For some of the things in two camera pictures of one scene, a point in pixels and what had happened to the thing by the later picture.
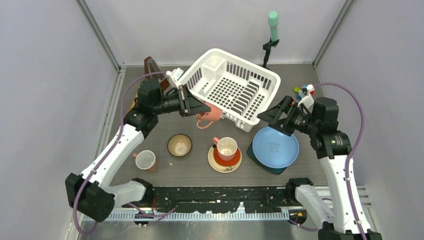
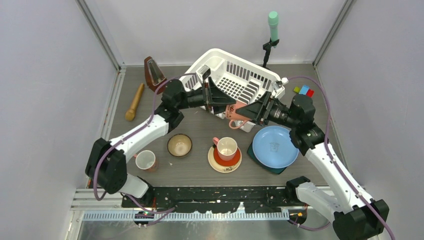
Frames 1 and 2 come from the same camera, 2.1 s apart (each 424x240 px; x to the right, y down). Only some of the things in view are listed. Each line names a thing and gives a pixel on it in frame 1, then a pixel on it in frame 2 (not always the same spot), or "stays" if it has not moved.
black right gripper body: x=302 y=121 to x=267 y=110
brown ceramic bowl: x=179 y=145 stays
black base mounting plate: x=220 y=199 stays
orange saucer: x=226 y=163 stays
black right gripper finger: x=284 y=115 to x=254 y=110
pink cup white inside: x=227 y=147 stays
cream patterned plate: x=219 y=168 stays
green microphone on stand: x=273 y=20 stays
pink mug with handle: x=214 y=115 to x=231 y=113
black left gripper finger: x=188 y=104 to x=218 y=99
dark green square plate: x=274 y=170 stays
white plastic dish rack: x=242 y=90 stays
